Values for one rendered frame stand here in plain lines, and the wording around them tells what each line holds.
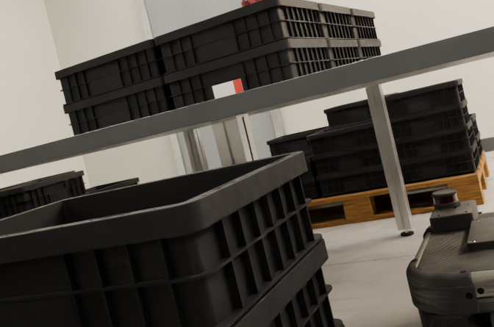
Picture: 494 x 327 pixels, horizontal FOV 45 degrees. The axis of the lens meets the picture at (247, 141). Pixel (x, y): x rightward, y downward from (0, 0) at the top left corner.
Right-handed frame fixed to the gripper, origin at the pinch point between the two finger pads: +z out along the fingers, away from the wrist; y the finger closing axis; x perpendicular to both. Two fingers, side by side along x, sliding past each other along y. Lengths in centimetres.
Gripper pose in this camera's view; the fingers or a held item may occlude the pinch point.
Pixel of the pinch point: (262, 20)
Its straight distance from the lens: 162.6
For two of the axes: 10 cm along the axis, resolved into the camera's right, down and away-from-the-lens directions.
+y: 2.1, 0.2, -9.8
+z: 2.6, 9.6, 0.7
